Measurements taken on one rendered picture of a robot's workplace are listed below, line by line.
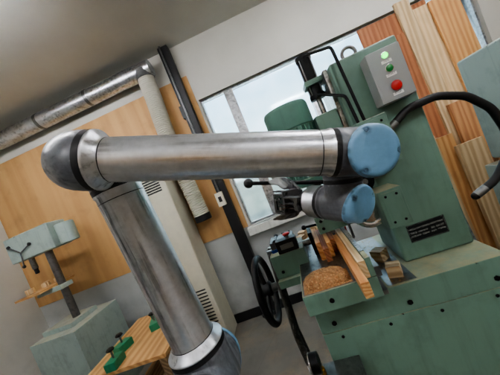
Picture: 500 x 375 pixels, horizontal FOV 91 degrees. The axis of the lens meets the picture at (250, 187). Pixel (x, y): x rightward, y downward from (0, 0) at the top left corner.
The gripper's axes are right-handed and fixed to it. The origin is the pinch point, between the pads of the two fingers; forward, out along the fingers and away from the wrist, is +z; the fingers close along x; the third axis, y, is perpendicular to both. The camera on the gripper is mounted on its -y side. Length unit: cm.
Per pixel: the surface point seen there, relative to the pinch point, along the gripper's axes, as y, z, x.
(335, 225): -21.5, -6.8, 14.0
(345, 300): -0.5, -26.2, 27.7
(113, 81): 31, 183, -105
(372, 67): -23, -26, -37
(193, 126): -26, 152, -57
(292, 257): -4.8, 0.2, 23.3
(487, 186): -49, -43, 3
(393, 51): -28, -30, -40
